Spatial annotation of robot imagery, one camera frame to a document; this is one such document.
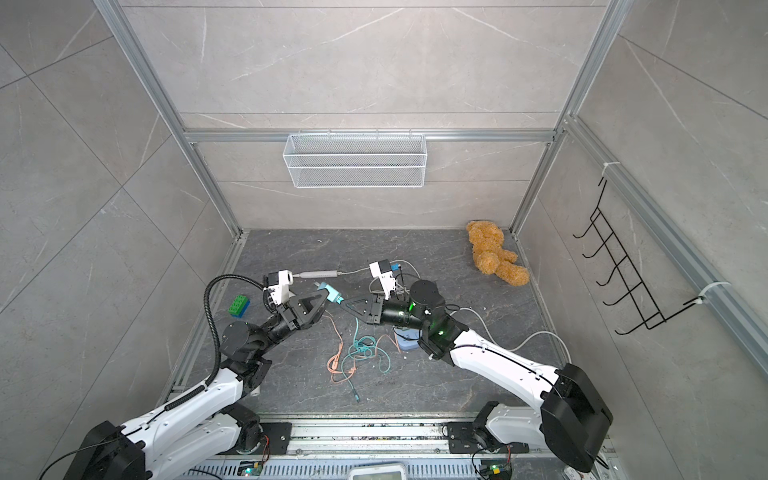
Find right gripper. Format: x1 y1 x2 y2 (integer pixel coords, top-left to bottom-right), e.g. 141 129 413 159
344 296 433 334

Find teal charger plug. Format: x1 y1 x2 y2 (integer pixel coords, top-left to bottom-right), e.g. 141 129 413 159
316 282 344 304

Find teal charging cable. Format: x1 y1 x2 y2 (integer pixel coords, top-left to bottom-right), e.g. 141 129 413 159
332 299 397 403

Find white electric toothbrush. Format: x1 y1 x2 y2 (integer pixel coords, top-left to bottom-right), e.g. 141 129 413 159
293 270 340 279

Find white charging cable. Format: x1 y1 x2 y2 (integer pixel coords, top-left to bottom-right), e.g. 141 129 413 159
338 259 421 295

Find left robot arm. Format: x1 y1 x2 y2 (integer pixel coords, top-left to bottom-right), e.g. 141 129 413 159
64 289 328 479

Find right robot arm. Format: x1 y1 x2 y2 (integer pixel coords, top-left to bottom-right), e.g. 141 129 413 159
340 280 613 473

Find blue power strip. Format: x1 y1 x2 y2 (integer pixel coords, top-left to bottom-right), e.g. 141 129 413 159
393 328 421 351

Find green toy block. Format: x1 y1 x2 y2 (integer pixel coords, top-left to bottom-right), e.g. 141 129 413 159
227 295 250 318

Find brown teddy bear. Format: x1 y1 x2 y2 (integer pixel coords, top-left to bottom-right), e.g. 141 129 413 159
466 220 530 286

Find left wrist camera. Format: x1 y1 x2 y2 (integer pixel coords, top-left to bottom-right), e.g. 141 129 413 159
264 270 293 306

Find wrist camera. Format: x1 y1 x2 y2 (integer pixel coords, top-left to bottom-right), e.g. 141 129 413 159
264 270 293 306
369 259 397 300

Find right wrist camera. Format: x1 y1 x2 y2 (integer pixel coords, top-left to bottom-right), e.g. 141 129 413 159
369 259 397 300

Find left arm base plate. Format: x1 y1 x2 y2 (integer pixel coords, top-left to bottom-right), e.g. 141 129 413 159
232 422 293 455

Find white wire mesh basket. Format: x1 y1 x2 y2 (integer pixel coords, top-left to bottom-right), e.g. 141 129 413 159
283 132 428 189

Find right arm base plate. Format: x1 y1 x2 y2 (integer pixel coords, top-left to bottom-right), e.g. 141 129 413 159
444 422 530 454

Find power strip white cord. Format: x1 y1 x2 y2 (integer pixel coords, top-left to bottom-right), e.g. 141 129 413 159
455 307 571 364

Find black wall hook rack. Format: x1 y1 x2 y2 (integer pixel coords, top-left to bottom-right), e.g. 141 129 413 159
572 178 705 336

